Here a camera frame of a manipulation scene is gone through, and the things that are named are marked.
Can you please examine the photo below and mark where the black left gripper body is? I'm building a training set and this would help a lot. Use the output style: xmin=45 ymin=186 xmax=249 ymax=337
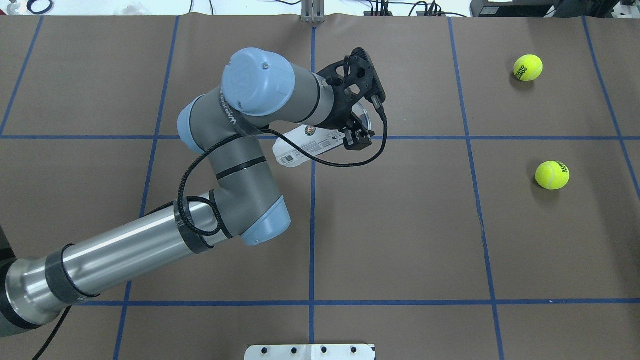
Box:
xmin=315 ymin=75 xmax=357 ymax=130

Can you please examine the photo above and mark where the white tennis ball can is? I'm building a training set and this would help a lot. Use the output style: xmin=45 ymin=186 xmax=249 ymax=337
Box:
xmin=272 ymin=124 xmax=345 ymax=168

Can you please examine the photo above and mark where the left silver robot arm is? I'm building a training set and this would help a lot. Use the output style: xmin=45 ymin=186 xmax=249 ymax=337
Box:
xmin=1 ymin=47 xmax=386 ymax=337

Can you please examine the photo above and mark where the tennis ball near desk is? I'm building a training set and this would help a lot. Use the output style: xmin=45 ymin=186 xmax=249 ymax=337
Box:
xmin=512 ymin=54 xmax=544 ymax=82

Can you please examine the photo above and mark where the tennis ball far from desk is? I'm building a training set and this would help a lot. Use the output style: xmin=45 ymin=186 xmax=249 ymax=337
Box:
xmin=534 ymin=161 xmax=570 ymax=191

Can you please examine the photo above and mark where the brown paper table cover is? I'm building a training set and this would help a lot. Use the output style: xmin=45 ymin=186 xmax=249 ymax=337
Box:
xmin=1 ymin=14 xmax=639 ymax=360

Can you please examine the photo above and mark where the aluminium frame post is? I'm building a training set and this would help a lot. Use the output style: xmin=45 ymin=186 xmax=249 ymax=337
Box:
xmin=300 ymin=0 xmax=326 ymax=25

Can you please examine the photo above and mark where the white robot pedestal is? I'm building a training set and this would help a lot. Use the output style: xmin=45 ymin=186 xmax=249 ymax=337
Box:
xmin=244 ymin=343 xmax=377 ymax=360

